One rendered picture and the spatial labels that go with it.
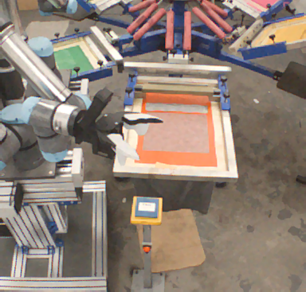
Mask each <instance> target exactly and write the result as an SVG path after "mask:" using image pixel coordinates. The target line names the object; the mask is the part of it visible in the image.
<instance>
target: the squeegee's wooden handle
mask: <svg viewBox="0 0 306 292"><path fill-rule="evenodd" d="M143 93H156V94H174V95H209V96H214V90H213V87H208V86H207V87H195V86H191V85H172V84H149V83H143Z"/></svg>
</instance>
